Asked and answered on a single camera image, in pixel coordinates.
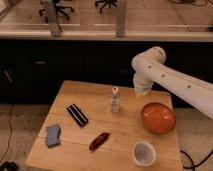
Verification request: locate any orange bowl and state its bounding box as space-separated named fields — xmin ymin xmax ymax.
xmin=141 ymin=103 xmax=176 ymax=134

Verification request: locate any white plastic cup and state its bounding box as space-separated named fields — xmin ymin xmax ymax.
xmin=132 ymin=141 xmax=156 ymax=167

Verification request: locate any wooden table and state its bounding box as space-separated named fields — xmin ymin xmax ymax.
xmin=26 ymin=81 xmax=182 ymax=171

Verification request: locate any black object floor corner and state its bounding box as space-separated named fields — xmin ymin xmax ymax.
xmin=0 ymin=161 xmax=19 ymax=171

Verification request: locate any black office chair right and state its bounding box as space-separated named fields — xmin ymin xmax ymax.
xmin=95 ymin=0 xmax=117 ymax=14

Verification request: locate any black cable floor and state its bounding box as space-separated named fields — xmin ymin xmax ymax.
xmin=0 ymin=101 xmax=15 ymax=164
xmin=180 ymin=149 xmax=213 ymax=171

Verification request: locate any grey metal post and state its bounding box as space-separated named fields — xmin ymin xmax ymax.
xmin=44 ymin=0 xmax=61 ymax=37
xmin=116 ymin=0 xmax=127 ymax=37

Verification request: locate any black rectangular case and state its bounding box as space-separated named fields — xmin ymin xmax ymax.
xmin=67 ymin=104 xmax=88 ymax=127

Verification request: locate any dark red chili pepper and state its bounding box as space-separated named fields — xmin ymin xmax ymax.
xmin=89 ymin=132 xmax=109 ymax=152

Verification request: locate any black cable left floor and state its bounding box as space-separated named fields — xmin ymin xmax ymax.
xmin=0 ymin=101 xmax=15 ymax=164

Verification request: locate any grey metal post left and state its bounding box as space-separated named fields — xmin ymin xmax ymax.
xmin=44 ymin=0 xmax=61 ymax=37

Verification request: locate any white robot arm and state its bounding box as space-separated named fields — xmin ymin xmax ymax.
xmin=132 ymin=46 xmax=213 ymax=120

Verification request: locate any black cable right floor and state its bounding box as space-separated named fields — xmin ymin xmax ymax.
xmin=180 ymin=149 xmax=213 ymax=171

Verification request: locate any black office chair left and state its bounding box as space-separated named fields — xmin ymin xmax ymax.
xmin=39 ymin=0 xmax=74 ymax=20

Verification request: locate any small clear plastic bottle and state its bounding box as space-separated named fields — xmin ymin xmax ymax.
xmin=110 ymin=87 xmax=120 ymax=113

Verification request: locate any black cabinet base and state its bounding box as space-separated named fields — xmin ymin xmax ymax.
xmin=0 ymin=39 xmax=213 ymax=104

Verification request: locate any black office chair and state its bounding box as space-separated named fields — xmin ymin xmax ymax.
xmin=39 ymin=0 xmax=74 ymax=20
xmin=95 ymin=0 xmax=117 ymax=14

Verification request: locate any grey metal post right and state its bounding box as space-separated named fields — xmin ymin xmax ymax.
xmin=116 ymin=0 xmax=127 ymax=37

